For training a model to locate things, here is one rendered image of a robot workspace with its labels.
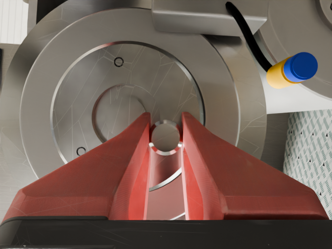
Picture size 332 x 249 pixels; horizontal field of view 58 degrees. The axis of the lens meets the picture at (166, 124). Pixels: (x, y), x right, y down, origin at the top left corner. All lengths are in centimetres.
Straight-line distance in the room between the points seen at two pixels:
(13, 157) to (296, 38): 17
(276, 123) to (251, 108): 35
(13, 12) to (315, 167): 325
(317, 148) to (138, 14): 25
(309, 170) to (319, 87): 20
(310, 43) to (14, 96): 16
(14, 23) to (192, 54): 325
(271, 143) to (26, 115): 41
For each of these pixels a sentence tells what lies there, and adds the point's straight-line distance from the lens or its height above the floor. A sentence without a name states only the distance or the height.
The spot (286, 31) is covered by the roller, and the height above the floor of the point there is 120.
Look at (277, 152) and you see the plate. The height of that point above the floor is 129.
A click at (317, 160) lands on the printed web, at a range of 35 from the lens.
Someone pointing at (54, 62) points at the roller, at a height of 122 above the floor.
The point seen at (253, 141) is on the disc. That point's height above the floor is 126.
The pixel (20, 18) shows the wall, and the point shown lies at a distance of 337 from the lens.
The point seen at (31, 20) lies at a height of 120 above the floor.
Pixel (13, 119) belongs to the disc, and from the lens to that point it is 19.
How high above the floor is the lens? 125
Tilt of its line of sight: 1 degrees up
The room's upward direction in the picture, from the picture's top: 176 degrees counter-clockwise
